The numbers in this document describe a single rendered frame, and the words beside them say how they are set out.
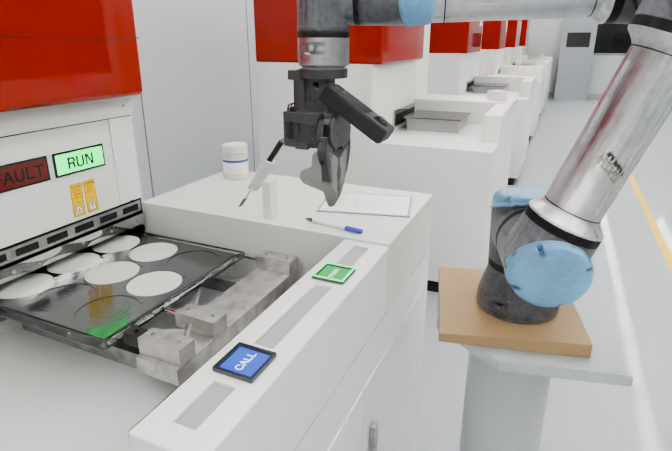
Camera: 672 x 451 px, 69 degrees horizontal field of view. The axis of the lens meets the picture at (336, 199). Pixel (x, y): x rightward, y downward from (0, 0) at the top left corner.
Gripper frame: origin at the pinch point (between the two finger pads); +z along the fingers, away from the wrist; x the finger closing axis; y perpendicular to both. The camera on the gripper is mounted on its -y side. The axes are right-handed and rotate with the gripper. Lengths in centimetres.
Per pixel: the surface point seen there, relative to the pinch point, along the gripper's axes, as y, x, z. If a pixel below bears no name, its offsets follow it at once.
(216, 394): 0.5, 31.4, 13.9
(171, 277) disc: 33.4, 2.9, 19.6
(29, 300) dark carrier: 50, 20, 20
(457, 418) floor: -11, -86, 109
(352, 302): -4.4, 3.3, 15.8
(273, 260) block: 18.8, -10.7, 19.0
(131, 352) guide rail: 28.0, 18.9, 24.6
